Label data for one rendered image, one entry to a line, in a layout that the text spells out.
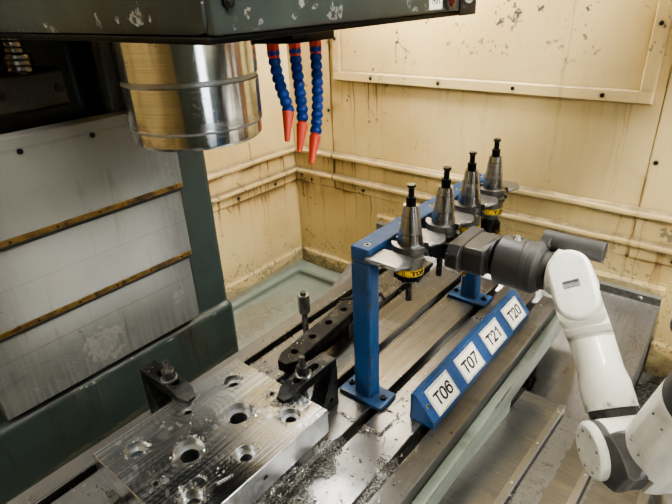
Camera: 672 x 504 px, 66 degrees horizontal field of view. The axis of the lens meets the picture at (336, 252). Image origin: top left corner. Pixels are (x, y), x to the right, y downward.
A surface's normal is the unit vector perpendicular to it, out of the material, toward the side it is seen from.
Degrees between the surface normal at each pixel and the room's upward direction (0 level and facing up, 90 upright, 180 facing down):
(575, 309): 51
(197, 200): 90
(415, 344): 0
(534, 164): 90
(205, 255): 90
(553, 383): 24
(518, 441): 7
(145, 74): 90
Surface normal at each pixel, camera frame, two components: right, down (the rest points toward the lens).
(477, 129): -0.63, 0.37
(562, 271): -0.51, -0.28
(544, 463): 0.04, -0.93
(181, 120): 0.04, 0.44
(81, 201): 0.78, 0.24
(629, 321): -0.29, -0.66
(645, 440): -0.99, 0.11
